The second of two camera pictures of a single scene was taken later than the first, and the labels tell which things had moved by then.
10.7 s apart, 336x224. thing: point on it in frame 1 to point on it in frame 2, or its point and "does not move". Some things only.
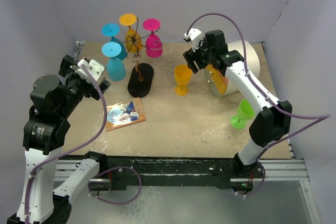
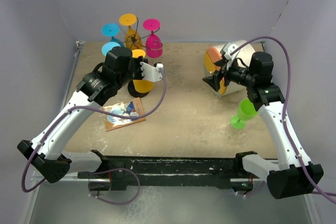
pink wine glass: [154, 46] does not move
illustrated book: [124, 114] does not move
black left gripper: [68, 66] to [137, 62]
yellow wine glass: [133, 42] does not move
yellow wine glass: [182, 74] to [142, 85]
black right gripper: [191, 56] to [223, 71]
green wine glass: [245, 112] does not move
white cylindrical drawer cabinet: [219, 84] does not move
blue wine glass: [111, 30] does not move
